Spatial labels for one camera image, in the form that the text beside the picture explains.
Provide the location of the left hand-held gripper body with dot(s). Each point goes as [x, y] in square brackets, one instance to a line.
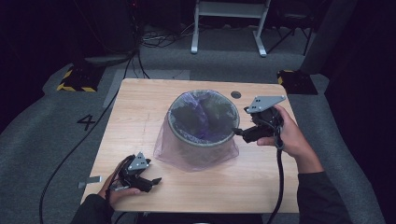
[138, 163]

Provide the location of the dark equipment stand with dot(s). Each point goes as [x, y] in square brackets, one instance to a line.
[109, 59]

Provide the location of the metal table bracket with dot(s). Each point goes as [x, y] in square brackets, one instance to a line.
[91, 180]

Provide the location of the grey column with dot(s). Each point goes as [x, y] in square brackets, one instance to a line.
[327, 37]

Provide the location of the person's left hand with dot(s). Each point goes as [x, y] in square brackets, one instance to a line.
[120, 194]

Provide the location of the white metal stand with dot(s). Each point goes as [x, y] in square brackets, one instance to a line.
[230, 9]

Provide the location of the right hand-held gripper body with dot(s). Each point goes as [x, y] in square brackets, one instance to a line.
[264, 104]

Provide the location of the black yellow striped base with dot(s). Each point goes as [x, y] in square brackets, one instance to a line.
[81, 79]
[299, 82]

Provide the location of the purple plastic bag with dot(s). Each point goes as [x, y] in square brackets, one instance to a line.
[193, 155]

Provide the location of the person's right hand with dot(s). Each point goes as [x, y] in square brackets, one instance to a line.
[295, 140]

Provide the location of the round table grommet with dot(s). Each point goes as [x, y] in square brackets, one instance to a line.
[236, 94]

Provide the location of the green plastic bin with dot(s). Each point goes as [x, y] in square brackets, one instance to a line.
[204, 118]

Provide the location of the black tripod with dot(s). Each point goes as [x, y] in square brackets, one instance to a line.
[291, 32]

